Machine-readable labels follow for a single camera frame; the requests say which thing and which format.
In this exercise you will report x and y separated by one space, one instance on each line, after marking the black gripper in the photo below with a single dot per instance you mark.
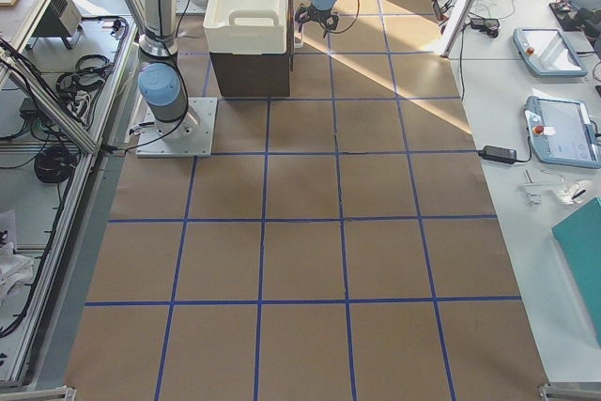
314 12

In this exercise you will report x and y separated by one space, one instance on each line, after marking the white drawer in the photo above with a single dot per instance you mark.
298 39

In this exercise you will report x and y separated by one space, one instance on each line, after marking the dark wooden drawer cabinet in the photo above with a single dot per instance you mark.
252 75

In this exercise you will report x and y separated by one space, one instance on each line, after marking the white plastic tray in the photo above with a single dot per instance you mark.
246 26

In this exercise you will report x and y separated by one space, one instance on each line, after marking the black power adapter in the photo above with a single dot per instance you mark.
498 154

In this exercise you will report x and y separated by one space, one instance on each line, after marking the upper teach pendant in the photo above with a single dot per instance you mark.
547 53

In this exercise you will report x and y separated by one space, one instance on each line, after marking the teach pendant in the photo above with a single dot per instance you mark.
561 132
547 53

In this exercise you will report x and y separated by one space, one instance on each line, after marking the lower teach pendant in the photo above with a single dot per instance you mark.
561 132

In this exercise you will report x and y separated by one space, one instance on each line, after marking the grey electronics box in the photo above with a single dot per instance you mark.
61 19

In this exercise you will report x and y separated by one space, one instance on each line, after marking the teal board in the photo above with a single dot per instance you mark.
579 238

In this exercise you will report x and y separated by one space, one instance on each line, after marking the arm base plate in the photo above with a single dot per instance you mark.
193 137

